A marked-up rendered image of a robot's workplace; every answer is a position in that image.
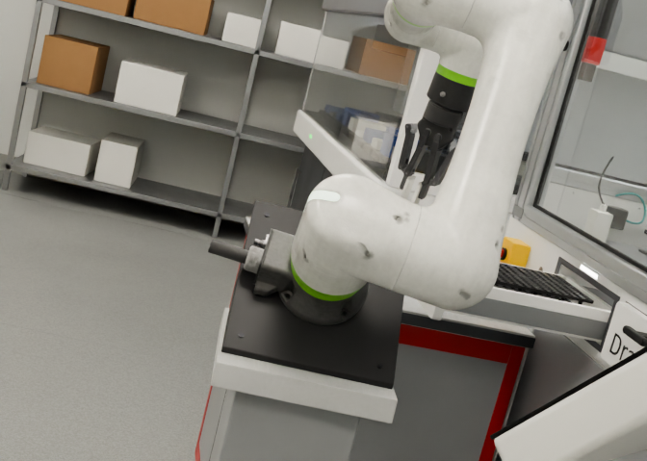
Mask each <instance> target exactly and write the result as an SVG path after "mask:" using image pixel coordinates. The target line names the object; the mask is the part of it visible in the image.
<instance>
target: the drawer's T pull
mask: <svg viewBox="0 0 647 461"><path fill-rule="evenodd" d="M623 333H624V334H626V335H627V336H628V337H630V338H631V339H632V340H634V341H635V342H636V343H638V344H639V345H640V346H647V333H644V332H639V331H636V330H634V329H633V328H631V327H630V326H628V325H625V326H624V327H623Z"/></svg>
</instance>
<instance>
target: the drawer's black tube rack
mask: <svg viewBox="0 0 647 461"><path fill-rule="evenodd" d="M494 287H497V288H501V289H506V290H511V291H515V292H520V293H525V294H530V295H538V296H543V297H548V298H552V299H557V300H562V301H566V302H571V303H573V302H572V301H571V300H569V299H573V300H577V301H578V304H580V305H582V303H583V302H587V303H591V304H593V302H594V300H592V299H591V298H590V297H588V296H587V295H585V294H584V293H582V292H581V291H580V290H578V289H577V288H575V287H574V286H573V285H571V284H570V283H568V282H567V281H566V280H564V279H563V278H562V277H560V276H559V275H556V274H551V273H547V272H543V271H538V270H533V269H525V268H520V267H515V266H511V265H507V264H502V263H500V265H499V272H498V277H497V280H496V283H495V285H494Z"/></svg>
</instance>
